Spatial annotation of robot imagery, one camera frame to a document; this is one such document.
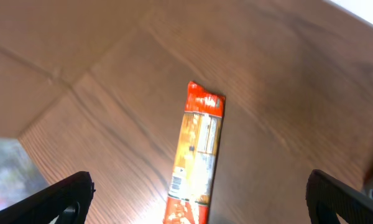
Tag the orange spaghetti packet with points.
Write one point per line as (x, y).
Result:
(191, 184)

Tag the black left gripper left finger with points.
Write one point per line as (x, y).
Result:
(67, 201)

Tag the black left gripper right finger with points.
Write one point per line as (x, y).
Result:
(328, 199)

